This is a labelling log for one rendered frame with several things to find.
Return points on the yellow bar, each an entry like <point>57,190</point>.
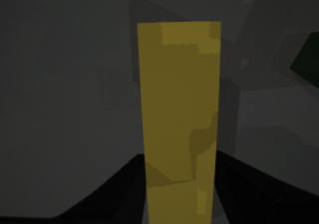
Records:
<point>179,74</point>

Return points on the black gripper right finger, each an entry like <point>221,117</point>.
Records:
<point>250,196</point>

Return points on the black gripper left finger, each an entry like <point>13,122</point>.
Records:
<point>121,200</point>

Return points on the small green cube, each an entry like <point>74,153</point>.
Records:
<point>306,64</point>

